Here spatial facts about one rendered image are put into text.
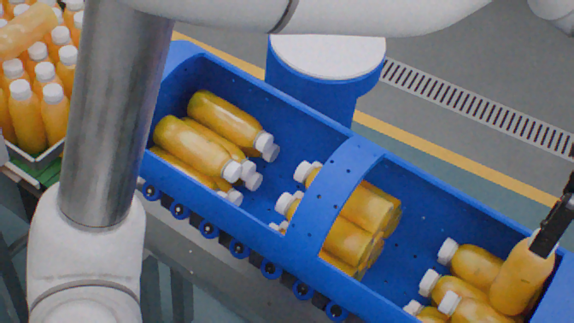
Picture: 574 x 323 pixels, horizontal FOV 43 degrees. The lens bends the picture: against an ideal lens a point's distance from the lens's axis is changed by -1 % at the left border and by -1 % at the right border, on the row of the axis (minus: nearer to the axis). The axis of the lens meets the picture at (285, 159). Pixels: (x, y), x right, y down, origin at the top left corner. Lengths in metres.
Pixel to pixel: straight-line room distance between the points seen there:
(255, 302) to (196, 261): 0.15
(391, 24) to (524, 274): 0.61
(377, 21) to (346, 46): 1.10
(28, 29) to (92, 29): 0.83
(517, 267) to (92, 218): 0.63
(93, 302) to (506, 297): 0.65
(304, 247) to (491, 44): 2.47
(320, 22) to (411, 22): 0.09
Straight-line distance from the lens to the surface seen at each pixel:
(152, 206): 1.55
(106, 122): 0.87
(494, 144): 3.12
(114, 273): 1.04
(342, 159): 1.24
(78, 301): 0.96
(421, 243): 1.46
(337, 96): 1.71
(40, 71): 1.62
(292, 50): 1.72
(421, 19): 0.69
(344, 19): 0.64
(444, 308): 1.27
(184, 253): 1.55
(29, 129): 1.64
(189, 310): 2.32
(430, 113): 3.15
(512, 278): 1.20
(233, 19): 0.60
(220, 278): 1.52
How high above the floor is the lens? 2.17
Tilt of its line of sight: 50 degrees down
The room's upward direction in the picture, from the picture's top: 8 degrees clockwise
